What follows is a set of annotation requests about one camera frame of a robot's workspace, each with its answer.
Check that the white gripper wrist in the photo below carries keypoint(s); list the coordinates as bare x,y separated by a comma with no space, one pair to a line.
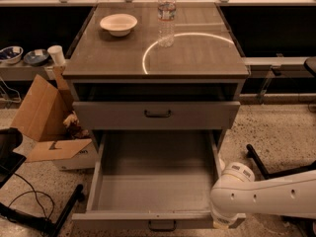
224,218

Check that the grey drawer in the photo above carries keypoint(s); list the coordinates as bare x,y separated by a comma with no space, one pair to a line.
156,180
156,115

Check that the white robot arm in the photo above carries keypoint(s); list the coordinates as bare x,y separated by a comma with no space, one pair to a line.
236,191

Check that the grey top drawer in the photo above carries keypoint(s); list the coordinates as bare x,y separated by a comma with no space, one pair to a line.
156,115

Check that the grey drawer cabinet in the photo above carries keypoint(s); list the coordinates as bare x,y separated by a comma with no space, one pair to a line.
202,65

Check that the white round object floor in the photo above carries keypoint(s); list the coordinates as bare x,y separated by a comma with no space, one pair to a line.
222,164

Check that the brown stuffed toy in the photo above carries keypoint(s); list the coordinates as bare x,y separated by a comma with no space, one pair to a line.
73,126

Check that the brown cardboard box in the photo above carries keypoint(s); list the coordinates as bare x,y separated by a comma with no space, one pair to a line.
40,117

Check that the black stand left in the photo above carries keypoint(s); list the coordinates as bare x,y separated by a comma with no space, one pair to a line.
10,162

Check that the clear plastic water bottle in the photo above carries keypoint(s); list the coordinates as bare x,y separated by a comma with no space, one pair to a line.
166,22

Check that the white paper cup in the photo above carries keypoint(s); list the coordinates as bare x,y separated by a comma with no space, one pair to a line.
57,55

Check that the dark blue bowl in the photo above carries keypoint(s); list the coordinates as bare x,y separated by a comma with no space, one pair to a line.
36,57

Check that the grey low shelf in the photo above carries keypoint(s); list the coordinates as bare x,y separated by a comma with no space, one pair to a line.
21,71

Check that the blue white bowl left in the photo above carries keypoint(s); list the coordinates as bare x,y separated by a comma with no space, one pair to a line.
11,54

